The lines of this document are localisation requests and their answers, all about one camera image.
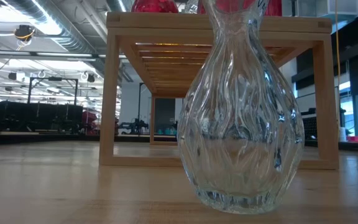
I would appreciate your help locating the silver ceiling duct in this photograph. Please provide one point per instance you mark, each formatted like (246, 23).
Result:
(73, 40)

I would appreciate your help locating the wooden slatted shelf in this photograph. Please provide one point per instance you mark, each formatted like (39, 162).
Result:
(166, 25)

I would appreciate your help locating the red box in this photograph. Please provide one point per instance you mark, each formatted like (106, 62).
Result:
(356, 139)

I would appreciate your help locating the black workbench row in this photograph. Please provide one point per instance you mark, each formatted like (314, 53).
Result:
(17, 115)

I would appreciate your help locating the white ceiling light box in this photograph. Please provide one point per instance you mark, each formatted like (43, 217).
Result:
(337, 7)

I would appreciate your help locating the white cup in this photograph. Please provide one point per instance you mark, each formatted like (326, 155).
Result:
(342, 134)

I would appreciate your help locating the ceiling light strip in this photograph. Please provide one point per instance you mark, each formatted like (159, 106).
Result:
(11, 53)

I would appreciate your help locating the clear wavy glass vase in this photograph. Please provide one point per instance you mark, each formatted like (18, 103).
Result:
(241, 140)

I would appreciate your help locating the red round glass vase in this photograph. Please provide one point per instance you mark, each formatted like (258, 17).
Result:
(154, 6)

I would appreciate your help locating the dark cabinet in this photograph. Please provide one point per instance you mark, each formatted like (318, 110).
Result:
(165, 116)

